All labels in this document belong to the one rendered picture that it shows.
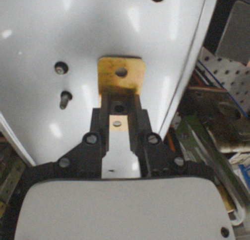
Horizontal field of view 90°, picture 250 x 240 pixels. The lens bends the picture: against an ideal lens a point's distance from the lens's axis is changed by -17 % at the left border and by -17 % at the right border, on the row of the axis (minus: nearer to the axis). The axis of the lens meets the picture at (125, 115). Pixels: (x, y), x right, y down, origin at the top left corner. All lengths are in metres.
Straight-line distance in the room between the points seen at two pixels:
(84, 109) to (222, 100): 0.21
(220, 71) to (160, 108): 0.45
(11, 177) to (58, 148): 0.13
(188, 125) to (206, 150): 0.04
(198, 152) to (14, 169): 0.30
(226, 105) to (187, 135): 0.10
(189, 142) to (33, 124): 0.19
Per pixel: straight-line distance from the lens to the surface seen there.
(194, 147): 0.20
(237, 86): 0.69
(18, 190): 0.44
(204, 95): 0.25
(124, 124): 0.16
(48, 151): 0.24
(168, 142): 0.35
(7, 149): 0.34
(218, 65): 0.57
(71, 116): 0.17
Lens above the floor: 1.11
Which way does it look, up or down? 45 degrees down
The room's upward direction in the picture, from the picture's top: 175 degrees clockwise
